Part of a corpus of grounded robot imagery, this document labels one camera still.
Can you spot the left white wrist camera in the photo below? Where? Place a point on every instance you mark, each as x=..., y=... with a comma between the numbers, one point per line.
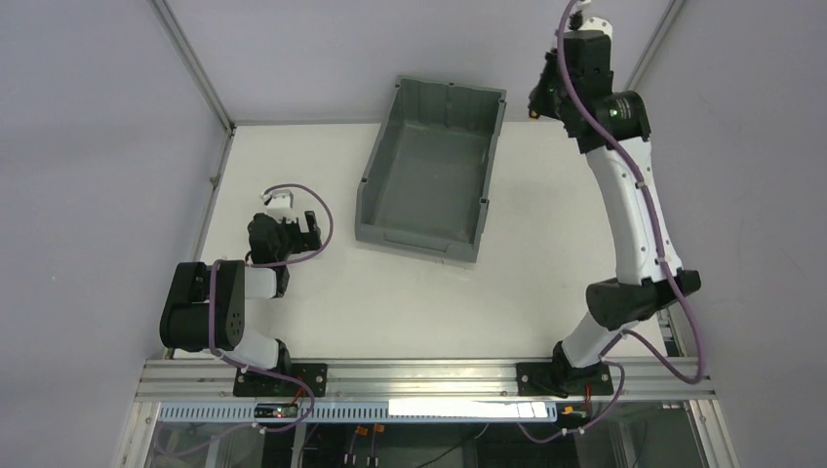
x=279, y=204

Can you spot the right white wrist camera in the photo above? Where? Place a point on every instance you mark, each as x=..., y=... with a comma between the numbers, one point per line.
x=580, y=23

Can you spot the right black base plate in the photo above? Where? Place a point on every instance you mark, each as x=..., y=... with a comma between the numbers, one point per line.
x=548, y=378

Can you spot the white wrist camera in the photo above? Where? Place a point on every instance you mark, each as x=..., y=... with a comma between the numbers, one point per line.
x=580, y=23
x=279, y=204

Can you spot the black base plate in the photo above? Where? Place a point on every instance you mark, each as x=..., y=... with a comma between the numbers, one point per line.
x=252, y=384
x=548, y=378

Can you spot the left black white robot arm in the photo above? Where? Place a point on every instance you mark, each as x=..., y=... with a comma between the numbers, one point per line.
x=205, y=309

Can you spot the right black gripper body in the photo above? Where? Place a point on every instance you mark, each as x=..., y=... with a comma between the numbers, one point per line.
x=542, y=90

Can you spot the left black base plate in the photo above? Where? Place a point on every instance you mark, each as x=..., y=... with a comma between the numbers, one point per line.
x=252, y=384

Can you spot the grey plastic storage bin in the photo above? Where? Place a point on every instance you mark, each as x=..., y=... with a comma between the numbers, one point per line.
x=425, y=187

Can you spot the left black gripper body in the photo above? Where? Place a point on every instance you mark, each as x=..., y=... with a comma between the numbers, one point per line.
x=307, y=231

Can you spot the grey slotted cable duct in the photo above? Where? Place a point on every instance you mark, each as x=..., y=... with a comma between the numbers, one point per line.
x=392, y=411

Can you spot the aluminium front rail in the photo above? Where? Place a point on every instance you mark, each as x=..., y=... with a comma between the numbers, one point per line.
x=642, y=379

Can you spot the left aluminium frame post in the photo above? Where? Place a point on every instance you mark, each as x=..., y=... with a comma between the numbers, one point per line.
x=168, y=20

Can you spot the aluminium frame post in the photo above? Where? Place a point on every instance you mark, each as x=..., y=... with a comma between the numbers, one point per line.
x=658, y=37
x=168, y=20

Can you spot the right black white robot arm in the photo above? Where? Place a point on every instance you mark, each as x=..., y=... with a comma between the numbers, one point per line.
x=612, y=131

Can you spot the right aluminium frame post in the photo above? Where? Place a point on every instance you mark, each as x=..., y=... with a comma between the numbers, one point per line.
x=658, y=37

